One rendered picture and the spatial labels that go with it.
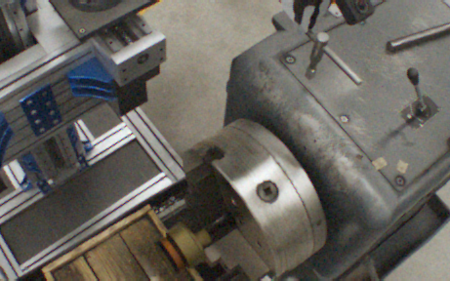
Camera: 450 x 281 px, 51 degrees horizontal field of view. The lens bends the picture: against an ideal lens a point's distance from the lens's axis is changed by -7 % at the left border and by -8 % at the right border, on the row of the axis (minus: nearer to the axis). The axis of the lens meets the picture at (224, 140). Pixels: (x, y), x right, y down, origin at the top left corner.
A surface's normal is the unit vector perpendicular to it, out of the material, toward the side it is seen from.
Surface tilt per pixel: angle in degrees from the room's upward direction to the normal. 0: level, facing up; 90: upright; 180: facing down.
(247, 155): 12
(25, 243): 0
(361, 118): 0
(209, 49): 0
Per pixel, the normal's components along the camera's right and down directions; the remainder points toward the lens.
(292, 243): 0.52, 0.33
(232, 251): 0.06, -0.50
